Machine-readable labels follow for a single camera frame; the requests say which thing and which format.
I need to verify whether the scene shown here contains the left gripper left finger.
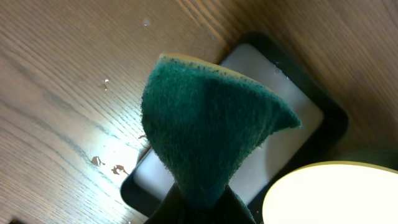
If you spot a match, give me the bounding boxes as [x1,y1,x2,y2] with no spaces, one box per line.
[144,184,185,224]

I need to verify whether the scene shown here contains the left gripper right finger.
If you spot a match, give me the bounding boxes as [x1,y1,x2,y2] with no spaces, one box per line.
[214,187,256,224]

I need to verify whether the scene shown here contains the green yellow sponge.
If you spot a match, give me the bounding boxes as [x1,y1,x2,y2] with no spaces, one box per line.
[141,54,301,210]

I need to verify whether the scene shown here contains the yellow plate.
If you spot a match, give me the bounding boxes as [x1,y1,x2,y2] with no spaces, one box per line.
[262,161,397,224]

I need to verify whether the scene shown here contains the black rectangular soap tray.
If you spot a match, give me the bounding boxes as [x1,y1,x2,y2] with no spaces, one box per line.
[121,33,348,223]

